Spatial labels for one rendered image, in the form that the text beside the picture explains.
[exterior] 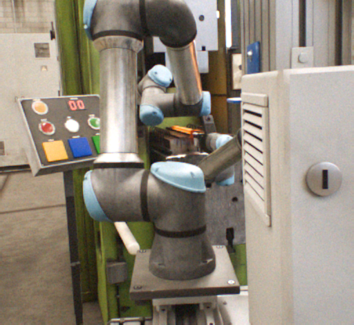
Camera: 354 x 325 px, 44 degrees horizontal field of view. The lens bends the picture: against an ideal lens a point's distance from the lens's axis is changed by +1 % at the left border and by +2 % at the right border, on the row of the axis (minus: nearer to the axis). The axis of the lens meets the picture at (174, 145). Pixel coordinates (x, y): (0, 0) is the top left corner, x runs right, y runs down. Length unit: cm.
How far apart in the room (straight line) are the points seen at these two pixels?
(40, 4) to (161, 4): 693
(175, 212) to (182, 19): 43
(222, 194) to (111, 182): 112
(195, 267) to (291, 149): 61
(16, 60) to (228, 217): 554
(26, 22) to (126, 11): 686
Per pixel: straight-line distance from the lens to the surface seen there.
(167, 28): 102
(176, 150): 195
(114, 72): 99
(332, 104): 37
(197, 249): 95
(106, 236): 212
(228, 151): 140
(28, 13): 787
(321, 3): 60
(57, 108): 172
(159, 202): 92
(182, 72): 116
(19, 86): 712
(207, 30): 200
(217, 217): 202
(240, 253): 213
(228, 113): 218
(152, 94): 135
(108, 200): 94
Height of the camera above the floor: 122
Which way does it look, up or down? 8 degrees down
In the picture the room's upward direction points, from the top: 3 degrees counter-clockwise
